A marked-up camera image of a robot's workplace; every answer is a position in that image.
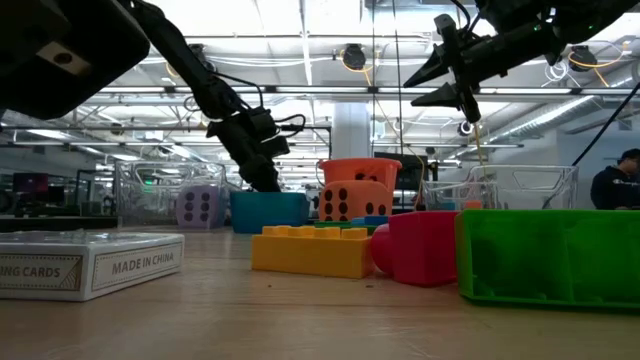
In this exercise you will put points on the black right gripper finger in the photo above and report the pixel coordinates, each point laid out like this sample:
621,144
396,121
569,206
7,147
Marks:
435,70
442,97

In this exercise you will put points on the purple foam die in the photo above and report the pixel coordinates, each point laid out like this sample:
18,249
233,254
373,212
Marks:
197,207

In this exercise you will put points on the orange toy block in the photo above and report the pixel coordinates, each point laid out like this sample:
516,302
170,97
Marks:
472,205

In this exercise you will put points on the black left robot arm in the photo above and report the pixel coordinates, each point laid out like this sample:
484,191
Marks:
50,50

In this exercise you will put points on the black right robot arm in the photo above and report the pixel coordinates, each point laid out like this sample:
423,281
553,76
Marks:
590,15

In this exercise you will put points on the teal rectangular bin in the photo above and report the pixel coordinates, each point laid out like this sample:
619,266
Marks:
270,212

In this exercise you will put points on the small black ceiling reel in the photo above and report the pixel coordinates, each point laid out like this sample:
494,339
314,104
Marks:
465,127

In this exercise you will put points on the large black ceiling reel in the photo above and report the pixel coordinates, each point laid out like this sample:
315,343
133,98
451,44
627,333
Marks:
354,57
582,57
214,72

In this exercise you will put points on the orange pumpkin bucket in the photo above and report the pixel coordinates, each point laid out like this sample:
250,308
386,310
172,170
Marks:
350,170

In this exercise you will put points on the black flat monitor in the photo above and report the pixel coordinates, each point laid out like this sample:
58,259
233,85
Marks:
412,172

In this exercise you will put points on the long yellow brick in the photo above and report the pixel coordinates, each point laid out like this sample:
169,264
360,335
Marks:
310,255

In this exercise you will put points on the orange foam die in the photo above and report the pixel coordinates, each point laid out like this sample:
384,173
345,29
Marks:
355,200

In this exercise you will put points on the white building column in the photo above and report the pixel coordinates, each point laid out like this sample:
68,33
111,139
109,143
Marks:
352,130

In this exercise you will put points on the clear plastic bin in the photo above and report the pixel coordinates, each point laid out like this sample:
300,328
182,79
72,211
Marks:
550,190
145,200

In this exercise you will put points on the pink plastic cup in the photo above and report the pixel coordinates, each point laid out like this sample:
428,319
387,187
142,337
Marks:
420,250

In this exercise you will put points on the person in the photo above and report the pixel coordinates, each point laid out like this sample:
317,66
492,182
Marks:
615,185

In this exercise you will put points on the white brown-print card deck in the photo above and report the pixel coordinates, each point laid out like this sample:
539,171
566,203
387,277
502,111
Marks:
90,270

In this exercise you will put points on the large bright green block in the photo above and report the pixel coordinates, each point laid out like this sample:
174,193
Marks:
550,260

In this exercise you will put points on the dark red-screen monitor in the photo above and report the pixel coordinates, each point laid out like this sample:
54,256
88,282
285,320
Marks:
30,184

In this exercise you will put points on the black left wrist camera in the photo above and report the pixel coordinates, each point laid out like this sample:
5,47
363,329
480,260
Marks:
267,120

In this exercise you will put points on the black camera stand frame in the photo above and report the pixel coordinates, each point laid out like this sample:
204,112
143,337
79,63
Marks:
320,128

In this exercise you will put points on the silver ventilation duct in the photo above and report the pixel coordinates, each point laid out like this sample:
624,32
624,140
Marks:
570,112

